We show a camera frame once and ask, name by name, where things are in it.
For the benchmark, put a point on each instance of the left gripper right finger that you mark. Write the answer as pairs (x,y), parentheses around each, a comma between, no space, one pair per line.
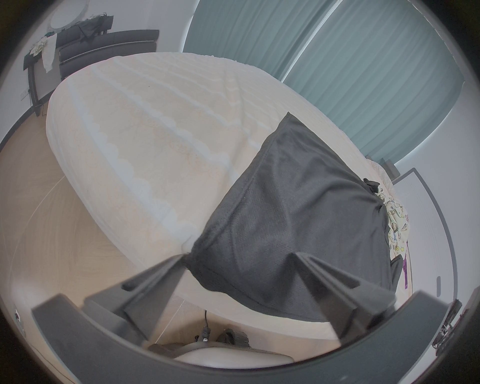
(333,296)

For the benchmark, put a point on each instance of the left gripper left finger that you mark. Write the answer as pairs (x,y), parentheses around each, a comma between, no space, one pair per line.
(150,296)

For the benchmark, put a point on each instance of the black T-shirt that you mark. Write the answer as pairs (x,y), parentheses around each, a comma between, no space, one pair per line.
(300,206)

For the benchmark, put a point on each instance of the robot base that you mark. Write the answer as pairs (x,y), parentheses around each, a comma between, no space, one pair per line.
(225,356)

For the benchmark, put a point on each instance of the purple garment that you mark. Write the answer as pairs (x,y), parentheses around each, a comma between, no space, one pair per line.
(405,270)

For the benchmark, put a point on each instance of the white printed pyjama top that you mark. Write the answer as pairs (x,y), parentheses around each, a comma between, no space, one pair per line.
(397,225)

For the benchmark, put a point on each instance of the pale pink pillow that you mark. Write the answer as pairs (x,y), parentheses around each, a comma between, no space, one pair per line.
(377,170)

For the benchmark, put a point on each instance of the grey bedside table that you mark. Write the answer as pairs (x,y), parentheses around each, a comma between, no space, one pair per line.
(390,168)

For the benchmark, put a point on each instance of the bed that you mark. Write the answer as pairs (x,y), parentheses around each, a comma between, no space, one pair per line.
(150,131)

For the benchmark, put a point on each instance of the blue-green curtain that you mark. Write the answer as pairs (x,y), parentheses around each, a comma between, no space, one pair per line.
(375,93)
(255,33)

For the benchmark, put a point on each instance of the black small table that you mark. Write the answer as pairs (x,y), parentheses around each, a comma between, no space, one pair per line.
(33,86)

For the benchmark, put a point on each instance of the black chest of drawers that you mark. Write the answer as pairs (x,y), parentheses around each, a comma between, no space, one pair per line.
(112,45)

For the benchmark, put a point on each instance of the white cloth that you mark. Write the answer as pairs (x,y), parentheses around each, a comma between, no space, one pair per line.
(48,60)

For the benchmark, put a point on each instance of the dark grey garment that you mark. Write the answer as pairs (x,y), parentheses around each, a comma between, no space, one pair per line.
(90,26)

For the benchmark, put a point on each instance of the round white mirror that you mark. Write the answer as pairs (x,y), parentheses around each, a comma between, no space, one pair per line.
(67,13)

